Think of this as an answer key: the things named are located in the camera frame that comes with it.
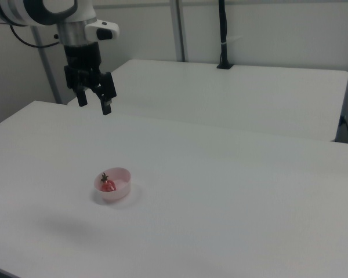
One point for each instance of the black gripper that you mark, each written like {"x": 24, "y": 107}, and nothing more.
{"x": 82, "y": 58}

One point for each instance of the red strawberry with green leaves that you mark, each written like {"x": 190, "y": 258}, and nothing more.
{"x": 108, "y": 186}

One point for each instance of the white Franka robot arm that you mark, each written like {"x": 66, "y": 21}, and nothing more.
{"x": 75, "y": 32}

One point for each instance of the pink plastic bowl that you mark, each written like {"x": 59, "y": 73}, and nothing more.
{"x": 119, "y": 194}

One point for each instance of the white side table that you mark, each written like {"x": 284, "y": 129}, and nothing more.
{"x": 220, "y": 95}

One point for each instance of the grey metal partition post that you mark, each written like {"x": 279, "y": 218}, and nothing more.
{"x": 47, "y": 72}
{"x": 178, "y": 29}

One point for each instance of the black camera pole with base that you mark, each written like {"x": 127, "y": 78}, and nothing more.
{"x": 222, "y": 29}

